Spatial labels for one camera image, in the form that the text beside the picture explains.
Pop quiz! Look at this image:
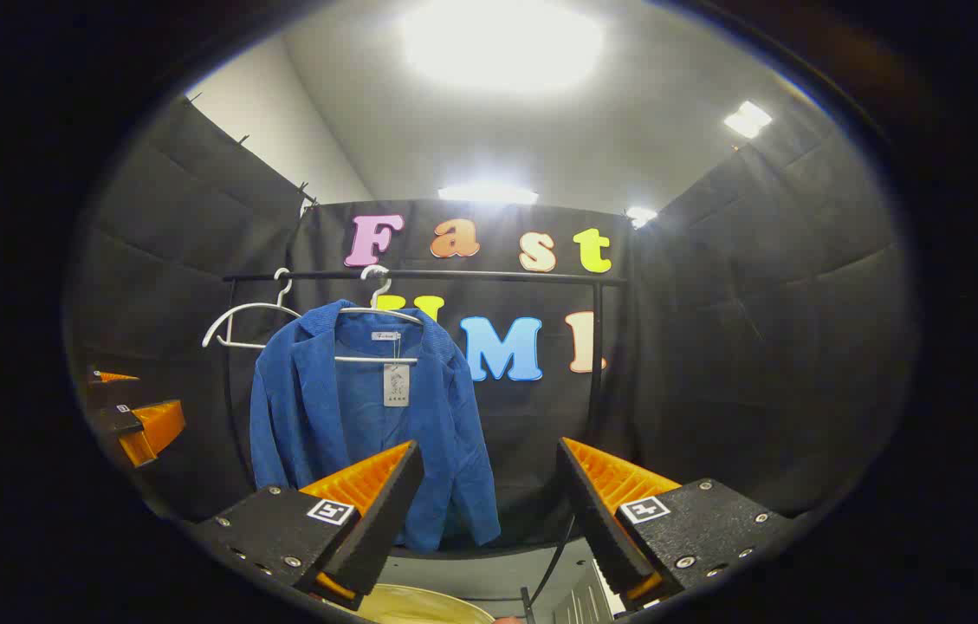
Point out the black backdrop cloth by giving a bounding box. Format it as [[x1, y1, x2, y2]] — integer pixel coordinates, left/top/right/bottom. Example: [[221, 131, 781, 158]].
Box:
[[64, 95, 918, 556]]

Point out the black cable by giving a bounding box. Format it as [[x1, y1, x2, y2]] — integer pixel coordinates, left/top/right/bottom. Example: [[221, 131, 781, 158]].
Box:
[[523, 516, 578, 624]]

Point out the white slatted object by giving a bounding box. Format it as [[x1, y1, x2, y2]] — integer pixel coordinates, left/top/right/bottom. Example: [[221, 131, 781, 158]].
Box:
[[551, 559, 628, 624]]

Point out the black metal clothes rack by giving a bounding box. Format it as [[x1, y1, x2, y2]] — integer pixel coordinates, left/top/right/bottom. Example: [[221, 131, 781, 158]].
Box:
[[222, 269, 630, 560]]

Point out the cream laundry hamper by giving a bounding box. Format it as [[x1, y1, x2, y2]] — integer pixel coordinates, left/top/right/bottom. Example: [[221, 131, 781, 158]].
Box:
[[354, 583, 498, 624]]

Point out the blue corduroy jacket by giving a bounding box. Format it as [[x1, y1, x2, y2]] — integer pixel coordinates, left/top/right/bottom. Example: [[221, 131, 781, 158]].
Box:
[[249, 299, 502, 554]]

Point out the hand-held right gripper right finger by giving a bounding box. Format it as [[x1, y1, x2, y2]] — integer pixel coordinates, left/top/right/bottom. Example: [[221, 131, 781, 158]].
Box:
[[555, 437, 794, 614]]

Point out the white plastic clothes hanger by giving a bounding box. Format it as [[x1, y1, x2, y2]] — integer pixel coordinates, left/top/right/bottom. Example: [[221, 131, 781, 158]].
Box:
[[334, 264, 424, 365], [202, 268, 303, 351]]

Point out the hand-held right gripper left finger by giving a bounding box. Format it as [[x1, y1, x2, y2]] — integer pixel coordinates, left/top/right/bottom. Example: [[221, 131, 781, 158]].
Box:
[[191, 439, 425, 612]]

